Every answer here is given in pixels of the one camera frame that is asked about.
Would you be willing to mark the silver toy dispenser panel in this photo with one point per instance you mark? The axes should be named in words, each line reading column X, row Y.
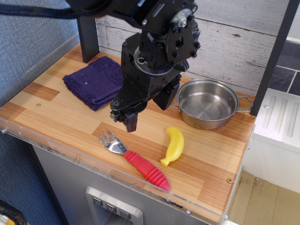
column 109, row 210

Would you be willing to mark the stainless steel pot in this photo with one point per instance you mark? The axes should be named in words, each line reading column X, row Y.
column 209, row 104

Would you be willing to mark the yellow plastic banana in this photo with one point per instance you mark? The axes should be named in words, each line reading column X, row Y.
column 175, row 147

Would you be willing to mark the black vertical post right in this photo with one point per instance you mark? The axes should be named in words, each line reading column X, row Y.
column 274, row 56

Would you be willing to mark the black vertical post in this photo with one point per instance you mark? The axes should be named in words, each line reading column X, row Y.
column 274, row 56
column 88, row 38

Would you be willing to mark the black vertical post left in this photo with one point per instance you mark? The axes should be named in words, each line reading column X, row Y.
column 88, row 38

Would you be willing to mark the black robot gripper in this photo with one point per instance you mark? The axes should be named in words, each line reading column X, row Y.
column 141, row 84

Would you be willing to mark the clear acrylic table edge guard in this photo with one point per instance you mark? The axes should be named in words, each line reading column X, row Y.
column 202, row 179

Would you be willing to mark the purple folded rag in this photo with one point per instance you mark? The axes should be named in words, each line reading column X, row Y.
column 96, row 84

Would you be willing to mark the red handled metal fork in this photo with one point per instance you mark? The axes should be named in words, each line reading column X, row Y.
column 150, row 172

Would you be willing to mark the white toy sink counter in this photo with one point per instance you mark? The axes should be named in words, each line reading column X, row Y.
column 278, row 120

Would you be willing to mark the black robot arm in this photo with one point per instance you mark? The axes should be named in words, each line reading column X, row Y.
column 152, row 60

